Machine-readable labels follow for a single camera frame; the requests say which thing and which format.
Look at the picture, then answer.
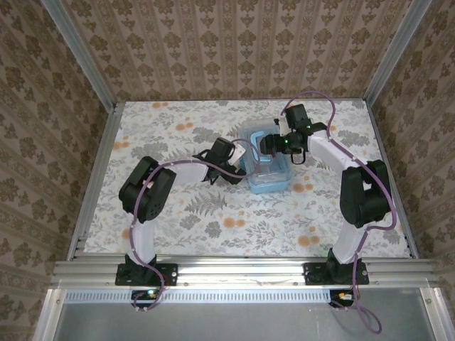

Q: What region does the aluminium left table rail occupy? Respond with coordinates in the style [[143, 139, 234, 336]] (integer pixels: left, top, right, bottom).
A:
[[67, 102, 125, 262]]

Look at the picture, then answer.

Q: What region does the aluminium right corner post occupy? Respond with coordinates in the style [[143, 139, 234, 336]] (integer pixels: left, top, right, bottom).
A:
[[363, 0, 437, 106]]

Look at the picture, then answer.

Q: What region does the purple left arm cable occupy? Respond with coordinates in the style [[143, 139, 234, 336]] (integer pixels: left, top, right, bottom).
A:
[[129, 139, 263, 313]]

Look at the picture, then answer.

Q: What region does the aluminium corner post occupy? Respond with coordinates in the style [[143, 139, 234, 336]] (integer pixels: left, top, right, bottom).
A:
[[40, 0, 118, 109], [363, 0, 437, 106]]

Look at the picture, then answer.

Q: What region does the left controller board green light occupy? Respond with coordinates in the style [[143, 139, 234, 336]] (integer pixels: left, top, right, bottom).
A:
[[131, 289, 161, 308]]

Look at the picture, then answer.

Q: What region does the right controller board orange plug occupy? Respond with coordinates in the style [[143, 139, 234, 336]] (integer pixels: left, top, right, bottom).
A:
[[328, 289, 358, 308]]

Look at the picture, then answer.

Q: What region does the aluminium table rail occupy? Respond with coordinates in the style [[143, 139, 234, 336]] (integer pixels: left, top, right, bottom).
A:
[[365, 102, 420, 259], [115, 98, 369, 104], [67, 102, 125, 262]]

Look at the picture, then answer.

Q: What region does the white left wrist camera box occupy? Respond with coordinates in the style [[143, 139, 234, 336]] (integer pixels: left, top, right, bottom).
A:
[[232, 141, 247, 166]]

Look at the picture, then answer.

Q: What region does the slotted grey cable duct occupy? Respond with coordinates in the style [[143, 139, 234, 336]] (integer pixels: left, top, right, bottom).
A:
[[63, 291, 333, 303]]

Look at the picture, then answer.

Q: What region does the blue toolbox with clear lid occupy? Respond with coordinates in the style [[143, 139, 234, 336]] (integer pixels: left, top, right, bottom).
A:
[[237, 119, 293, 195]]

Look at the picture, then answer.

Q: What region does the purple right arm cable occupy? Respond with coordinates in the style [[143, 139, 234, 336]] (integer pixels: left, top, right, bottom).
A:
[[280, 91, 397, 335]]

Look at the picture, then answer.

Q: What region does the aluminium back table rail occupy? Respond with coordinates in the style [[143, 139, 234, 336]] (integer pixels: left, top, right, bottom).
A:
[[115, 98, 369, 104]]

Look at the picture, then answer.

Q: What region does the aluminium right table rail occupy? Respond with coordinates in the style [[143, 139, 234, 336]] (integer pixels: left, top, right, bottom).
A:
[[365, 102, 420, 259]]

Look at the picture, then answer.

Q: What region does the floral patterned table cover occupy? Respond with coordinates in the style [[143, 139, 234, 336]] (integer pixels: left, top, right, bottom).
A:
[[85, 100, 413, 257]]

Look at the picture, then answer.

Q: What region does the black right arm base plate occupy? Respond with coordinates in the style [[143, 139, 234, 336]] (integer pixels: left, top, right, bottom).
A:
[[304, 261, 370, 286]]

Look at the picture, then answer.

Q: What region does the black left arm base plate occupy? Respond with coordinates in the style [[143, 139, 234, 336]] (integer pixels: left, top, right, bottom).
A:
[[115, 262, 178, 287]]

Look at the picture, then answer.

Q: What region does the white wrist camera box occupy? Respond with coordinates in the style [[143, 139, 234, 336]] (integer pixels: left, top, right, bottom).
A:
[[232, 141, 247, 166], [273, 117, 289, 138]]

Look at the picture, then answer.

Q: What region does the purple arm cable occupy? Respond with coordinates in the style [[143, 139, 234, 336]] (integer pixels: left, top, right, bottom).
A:
[[280, 91, 397, 335], [129, 139, 263, 313]]

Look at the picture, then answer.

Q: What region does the aluminium left corner post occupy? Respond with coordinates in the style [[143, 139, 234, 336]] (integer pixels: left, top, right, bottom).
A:
[[40, 0, 118, 109]]

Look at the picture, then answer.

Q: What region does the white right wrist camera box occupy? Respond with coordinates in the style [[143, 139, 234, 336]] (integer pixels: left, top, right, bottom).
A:
[[273, 117, 289, 138]]

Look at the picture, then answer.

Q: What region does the aluminium front beam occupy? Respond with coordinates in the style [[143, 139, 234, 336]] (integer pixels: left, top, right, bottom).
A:
[[49, 258, 440, 289]]

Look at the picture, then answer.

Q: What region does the grey metal bottom panel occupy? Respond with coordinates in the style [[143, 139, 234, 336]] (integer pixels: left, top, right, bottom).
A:
[[33, 286, 455, 341]]

